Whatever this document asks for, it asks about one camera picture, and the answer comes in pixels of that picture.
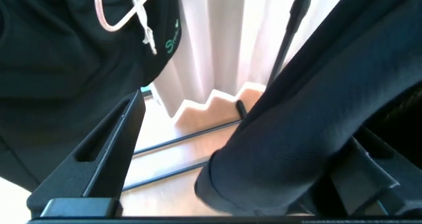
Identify beige curtain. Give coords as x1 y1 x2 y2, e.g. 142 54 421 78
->
151 0 352 119

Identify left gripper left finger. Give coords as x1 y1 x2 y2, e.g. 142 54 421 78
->
26 90 146 218

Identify black clothes rack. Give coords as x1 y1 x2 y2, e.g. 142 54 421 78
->
121 0 315 192

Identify black shirt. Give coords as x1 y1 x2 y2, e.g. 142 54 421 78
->
194 0 422 217

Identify pink clothes hanger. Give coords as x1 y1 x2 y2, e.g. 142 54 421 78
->
94 0 162 33

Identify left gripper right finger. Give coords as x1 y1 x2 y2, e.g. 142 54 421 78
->
329 128 422 217

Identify black shorts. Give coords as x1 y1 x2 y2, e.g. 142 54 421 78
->
0 0 183 192

